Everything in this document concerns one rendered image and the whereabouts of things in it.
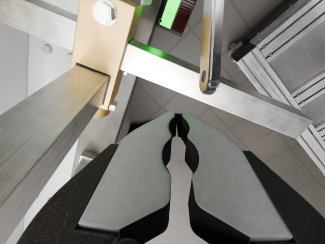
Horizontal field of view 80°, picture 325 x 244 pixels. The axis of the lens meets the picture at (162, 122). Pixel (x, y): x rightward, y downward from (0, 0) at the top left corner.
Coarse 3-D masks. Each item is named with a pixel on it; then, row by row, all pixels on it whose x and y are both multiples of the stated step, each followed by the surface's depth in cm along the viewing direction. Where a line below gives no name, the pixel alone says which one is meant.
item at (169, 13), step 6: (168, 0) 29; (174, 0) 29; (180, 0) 29; (168, 6) 30; (174, 6) 30; (168, 12) 30; (174, 12) 30; (162, 18) 30; (168, 18) 30; (162, 24) 31; (168, 24) 31
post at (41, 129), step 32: (32, 96) 14; (64, 96) 15; (96, 96) 18; (0, 128) 11; (32, 128) 11; (64, 128) 12; (0, 160) 9; (32, 160) 10; (0, 192) 8; (32, 192) 11; (0, 224) 8
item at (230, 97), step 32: (0, 0) 19; (32, 0) 19; (32, 32) 20; (64, 32) 20; (128, 64) 21; (160, 64) 21; (192, 64) 24; (192, 96) 23; (224, 96) 23; (256, 96) 23; (288, 128) 25
